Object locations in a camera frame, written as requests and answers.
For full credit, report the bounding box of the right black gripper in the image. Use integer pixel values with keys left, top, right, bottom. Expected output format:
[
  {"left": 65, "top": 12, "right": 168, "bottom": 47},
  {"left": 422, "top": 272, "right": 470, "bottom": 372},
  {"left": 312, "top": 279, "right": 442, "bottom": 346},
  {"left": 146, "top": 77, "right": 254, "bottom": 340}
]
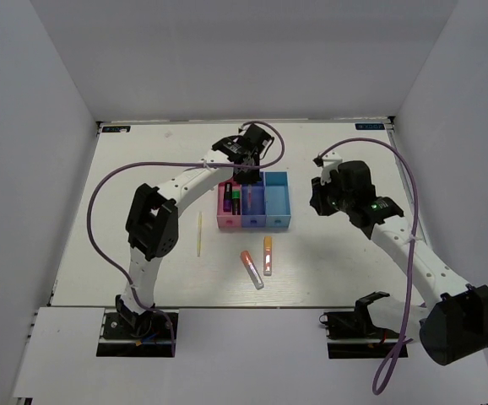
[{"left": 309, "top": 170, "right": 354, "bottom": 217}]

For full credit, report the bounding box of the pink gel pen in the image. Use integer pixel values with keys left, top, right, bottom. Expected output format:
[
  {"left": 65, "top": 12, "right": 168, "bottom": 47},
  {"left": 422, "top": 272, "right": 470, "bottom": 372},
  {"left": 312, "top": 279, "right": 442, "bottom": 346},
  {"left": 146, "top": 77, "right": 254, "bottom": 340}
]
[{"left": 247, "top": 185, "right": 253, "bottom": 214}]

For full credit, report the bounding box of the green cap black highlighter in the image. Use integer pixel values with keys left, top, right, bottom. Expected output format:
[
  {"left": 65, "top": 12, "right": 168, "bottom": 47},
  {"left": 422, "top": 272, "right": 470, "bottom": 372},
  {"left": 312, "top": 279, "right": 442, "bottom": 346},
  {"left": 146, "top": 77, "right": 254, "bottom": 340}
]
[{"left": 231, "top": 190, "right": 241, "bottom": 215}]

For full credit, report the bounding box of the purple cap black highlighter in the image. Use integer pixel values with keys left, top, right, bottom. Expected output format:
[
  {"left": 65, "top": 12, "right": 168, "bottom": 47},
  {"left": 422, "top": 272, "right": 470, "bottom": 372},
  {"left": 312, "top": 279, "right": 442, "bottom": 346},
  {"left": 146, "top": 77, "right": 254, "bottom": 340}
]
[{"left": 223, "top": 182, "right": 232, "bottom": 213}]

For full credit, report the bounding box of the yellow gel pen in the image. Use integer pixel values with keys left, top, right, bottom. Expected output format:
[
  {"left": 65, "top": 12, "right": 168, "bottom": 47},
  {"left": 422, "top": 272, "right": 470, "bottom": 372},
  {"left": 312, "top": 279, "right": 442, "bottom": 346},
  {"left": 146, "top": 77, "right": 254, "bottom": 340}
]
[{"left": 196, "top": 211, "right": 203, "bottom": 257}]

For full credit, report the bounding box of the yellow cap orange marker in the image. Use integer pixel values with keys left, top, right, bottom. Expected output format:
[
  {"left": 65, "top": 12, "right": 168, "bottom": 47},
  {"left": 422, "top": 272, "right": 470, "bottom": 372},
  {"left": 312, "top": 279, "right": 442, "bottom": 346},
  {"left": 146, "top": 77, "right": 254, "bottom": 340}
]
[{"left": 263, "top": 236, "right": 273, "bottom": 276}]

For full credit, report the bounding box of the orange cap grey marker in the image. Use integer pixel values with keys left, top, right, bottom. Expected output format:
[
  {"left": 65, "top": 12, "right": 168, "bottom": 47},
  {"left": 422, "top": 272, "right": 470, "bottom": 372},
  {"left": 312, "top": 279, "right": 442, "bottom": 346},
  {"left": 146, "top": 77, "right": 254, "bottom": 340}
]
[{"left": 240, "top": 251, "right": 264, "bottom": 290}]

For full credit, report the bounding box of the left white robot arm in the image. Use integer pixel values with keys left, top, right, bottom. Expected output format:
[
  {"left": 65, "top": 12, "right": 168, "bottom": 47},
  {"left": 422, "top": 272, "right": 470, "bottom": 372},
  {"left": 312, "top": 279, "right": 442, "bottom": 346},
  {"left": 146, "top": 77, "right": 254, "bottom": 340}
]
[{"left": 116, "top": 124, "right": 274, "bottom": 337}]

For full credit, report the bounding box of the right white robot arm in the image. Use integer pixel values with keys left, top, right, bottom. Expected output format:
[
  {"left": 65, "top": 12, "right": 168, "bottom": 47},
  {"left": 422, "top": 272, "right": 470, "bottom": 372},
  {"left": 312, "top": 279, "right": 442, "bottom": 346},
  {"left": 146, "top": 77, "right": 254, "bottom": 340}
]
[{"left": 310, "top": 158, "right": 488, "bottom": 365}]

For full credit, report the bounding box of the light blue drawer box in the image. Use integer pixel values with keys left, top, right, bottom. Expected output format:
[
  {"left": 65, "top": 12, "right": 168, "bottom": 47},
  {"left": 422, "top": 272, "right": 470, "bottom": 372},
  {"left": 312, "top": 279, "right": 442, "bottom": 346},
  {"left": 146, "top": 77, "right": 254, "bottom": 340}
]
[{"left": 264, "top": 171, "right": 291, "bottom": 229}]

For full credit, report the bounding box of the right blue table label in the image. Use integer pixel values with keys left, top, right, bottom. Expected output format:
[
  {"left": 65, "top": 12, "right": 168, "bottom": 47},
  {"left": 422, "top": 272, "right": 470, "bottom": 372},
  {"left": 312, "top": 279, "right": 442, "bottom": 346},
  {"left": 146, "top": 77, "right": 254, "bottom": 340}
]
[{"left": 355, "top": 122, "right": 385, "bottom": 131}]

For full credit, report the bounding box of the blue table label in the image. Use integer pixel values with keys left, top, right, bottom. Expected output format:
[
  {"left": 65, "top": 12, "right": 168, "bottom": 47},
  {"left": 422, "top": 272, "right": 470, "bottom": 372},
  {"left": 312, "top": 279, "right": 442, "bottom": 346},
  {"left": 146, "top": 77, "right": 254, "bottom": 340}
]
[
  {"left": 101, "top": 126, "right": 131, "bottom": 133},
  {"left": 355, "top": 122, "right": 385, "bottom": 131}
]

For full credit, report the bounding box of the dark blue drawer box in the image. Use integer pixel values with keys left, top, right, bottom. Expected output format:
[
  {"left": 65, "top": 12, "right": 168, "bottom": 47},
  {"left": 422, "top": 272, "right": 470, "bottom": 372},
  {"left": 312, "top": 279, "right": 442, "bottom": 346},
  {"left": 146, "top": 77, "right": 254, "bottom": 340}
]
[{"left": 241, "top": 173, "right": 266, "bottom": 228}]

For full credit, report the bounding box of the pink drawer box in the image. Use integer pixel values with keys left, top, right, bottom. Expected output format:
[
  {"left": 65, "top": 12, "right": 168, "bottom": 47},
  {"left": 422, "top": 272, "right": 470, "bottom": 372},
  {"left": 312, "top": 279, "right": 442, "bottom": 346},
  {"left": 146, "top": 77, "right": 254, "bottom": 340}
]
[{"left": 216, "top": 179, "right": 242, "bottom": 230}]

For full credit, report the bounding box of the left blue table label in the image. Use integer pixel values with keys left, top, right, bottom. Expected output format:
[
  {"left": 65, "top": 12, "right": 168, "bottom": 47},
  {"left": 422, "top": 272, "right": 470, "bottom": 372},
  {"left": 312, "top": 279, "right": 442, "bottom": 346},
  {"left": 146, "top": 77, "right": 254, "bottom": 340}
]
[{"left": 101, "top": 126, "right": 131, "bottom": 133}]

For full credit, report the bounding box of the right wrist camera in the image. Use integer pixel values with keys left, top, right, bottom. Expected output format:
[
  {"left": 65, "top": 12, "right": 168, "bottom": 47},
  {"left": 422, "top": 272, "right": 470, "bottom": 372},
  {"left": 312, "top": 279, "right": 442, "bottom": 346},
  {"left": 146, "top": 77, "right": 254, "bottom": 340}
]
[{"left": 313, "top": 151, "right": 343, "bottom": 185}]

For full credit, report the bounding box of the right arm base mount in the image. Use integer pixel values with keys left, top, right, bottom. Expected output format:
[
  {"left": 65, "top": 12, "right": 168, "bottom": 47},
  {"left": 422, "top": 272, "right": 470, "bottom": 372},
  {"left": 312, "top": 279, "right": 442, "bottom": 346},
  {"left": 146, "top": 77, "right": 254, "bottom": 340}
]
[{"left": 318, "top": 310, "right": 399, "bottom": 359}]

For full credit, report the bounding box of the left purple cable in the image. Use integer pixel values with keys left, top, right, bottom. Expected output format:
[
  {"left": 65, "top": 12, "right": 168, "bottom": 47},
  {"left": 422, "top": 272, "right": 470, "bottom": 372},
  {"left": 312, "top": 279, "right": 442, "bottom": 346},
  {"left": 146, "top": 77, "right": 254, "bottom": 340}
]
[{"left": 87, "top": 121, "right": 287, "bottom": 358}]

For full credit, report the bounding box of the purple cable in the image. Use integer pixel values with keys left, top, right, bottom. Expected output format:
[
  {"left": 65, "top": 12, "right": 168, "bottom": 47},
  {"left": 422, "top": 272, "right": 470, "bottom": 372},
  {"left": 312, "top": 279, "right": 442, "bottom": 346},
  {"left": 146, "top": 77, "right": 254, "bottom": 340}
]
[
  {"left": 87, "top": 121, "right": 287, "bottom": 358},
  {"left": 319, "top": 138, "right": 421, "bottom": 396}
]

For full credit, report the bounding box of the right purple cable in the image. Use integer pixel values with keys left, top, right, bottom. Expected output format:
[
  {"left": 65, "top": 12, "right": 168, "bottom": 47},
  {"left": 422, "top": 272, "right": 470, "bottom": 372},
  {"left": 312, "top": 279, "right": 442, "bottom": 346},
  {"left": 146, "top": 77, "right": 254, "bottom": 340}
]
[{"left": 319, "top": 138, "right": 421, "bottom": 396}]

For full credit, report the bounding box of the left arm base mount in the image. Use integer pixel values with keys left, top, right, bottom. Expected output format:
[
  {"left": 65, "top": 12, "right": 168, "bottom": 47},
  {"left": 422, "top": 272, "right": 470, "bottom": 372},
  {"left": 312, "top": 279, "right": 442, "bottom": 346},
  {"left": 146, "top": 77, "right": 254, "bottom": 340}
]
[{"left": 96, "top": 311, "right": 173, "bottom": 358}]

